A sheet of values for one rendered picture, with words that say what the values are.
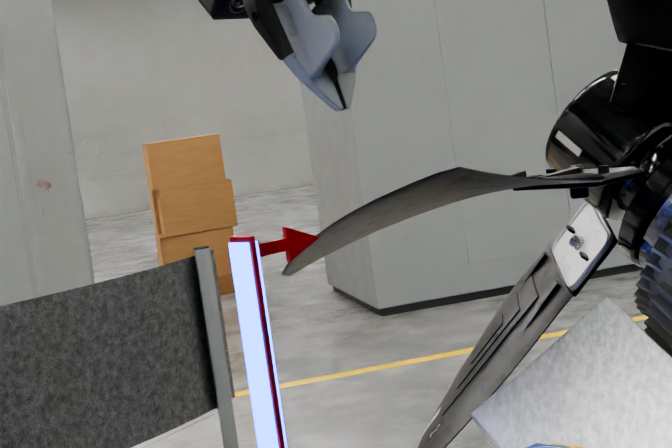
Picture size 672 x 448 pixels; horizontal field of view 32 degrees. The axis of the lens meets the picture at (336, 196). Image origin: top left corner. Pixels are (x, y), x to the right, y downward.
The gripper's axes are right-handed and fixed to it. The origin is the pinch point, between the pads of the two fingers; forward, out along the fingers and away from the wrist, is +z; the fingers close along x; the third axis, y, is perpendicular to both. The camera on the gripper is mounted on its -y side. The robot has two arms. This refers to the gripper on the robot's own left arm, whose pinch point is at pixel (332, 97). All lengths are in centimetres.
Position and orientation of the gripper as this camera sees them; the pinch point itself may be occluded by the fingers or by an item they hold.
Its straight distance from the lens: 87.9
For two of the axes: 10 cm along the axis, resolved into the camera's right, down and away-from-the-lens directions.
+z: 3.3, 9.3, -1.6
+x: 7.7, -1.7, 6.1
